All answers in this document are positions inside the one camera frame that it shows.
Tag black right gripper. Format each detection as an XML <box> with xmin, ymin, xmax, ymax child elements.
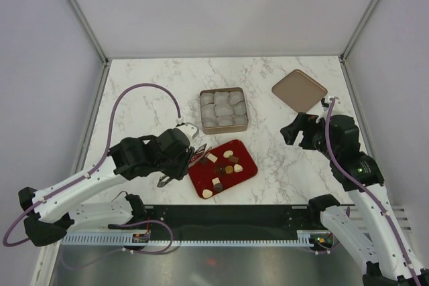
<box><xmin>280</xmin><ymin>111</ymin><xmax>338</xmax><ymax>159</ymax></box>

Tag metal tongs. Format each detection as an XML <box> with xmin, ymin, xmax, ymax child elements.
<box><xmin>157</xmin><ymin>143</ymin><xmax>211</xmax><ymax>188</ymax></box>

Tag dark square chocolate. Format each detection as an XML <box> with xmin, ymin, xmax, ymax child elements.
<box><xmin>200</xmin><ymin>157</ymin><xmax>208</xmax><ymax>165</ymax></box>

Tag white rectangular chocolate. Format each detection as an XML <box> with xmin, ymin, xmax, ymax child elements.
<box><xmin>207</xmin><ymin>153</ymin><xmax>217</xmax><ymax>163</ymax></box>

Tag round white chocolate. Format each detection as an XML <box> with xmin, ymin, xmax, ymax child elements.
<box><xmin>223</xmin><ymin>150</ymin><xmax>233</xmax><ymax>159</ymax></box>

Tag gold chocolate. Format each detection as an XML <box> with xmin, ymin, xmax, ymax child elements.
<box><xmin>225</xmin><ymin>165</ymin><xmax>234</xmax><ymax>173</ymax></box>

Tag brown square chocolate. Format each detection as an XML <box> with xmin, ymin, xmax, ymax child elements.
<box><xmin>229</xmin><ymin>156</ymin><xmax>239</xmax><ymax>163</ymax></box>

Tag white heart chocolate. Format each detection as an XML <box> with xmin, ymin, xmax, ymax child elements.
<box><xmin>234</xmin><ymin>164</ymin><xmax>243</xmax><ymax>173</ymax></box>

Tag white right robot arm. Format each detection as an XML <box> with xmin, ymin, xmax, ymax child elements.
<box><xmin>280</xmin><ymin>113</ymin><xmax>428</xmax><ymax>285</ymax></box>

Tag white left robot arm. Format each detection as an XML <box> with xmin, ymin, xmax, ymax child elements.
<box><xmin>18</xmin><ymin>123</ymin><xmax>198</xmax><ymax>246</ymax></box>

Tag white square ridged chocolate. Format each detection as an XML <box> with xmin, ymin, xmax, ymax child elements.
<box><xmin>212</xmin><ymin>177</ymin><xmax>220</xmax><ymax>186</ymax></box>

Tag white rounded chocolate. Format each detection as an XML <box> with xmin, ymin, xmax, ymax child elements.
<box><xmin>202</xmin><ymin>189</ymin><xmax>213</xmax><ymax>199</ymax></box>

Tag dark heart chocolate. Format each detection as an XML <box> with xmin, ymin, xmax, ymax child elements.
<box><xmin>214</xmin><ymin>184</ymin><xmax>223</xmax><ymax>191</ymax></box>

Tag gold tin lid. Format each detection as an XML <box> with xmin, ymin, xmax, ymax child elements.
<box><xmin>271</xmin><ymin>69</ymin><xmax>328</xmax><ymax>113</ymax></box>

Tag red rectangular tray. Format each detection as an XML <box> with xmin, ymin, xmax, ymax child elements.
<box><xmin>188</xmin><ymin>139</ymin><xmax>258</xmax><ymax>199</ymax></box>

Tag gold square tin box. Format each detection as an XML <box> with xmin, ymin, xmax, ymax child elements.
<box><xmin>199</xmin><ymin>87</ymin><xmax>249</xmax><ymax>135</ymax></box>

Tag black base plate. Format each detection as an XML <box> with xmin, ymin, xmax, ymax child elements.
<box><xmin>130</xmin><ymin>205</ymin><xmax>326</xmax><ymax>240</ymax></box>

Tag white slotted cable duct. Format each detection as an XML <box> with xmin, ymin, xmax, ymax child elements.
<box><xmin>62</xmin><ymin>232</ymin><xmax>314</xmax><ymax>247</ymax></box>

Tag left aluminium frame post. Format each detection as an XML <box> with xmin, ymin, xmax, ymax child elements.
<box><xmin>46</xmin><ymin>0</ymin><xmax>111</xmax><ymax>68</ymax></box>

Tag aluminium frame post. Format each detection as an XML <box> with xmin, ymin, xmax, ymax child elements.
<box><xmin>46</xmin><ymin>0</ymin><xmax>111</xmax><ymax>68</ymax></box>
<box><xmin>339</xmin><ymin>0</ymin><xmax>403</xmax><ymax>62</ymax></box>

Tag right aluminium frame post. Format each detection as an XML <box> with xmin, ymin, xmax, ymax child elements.
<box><xmin>339</xmin><ymin>0</ymin><xmax>403</xmax><ymax>62</ymax></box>

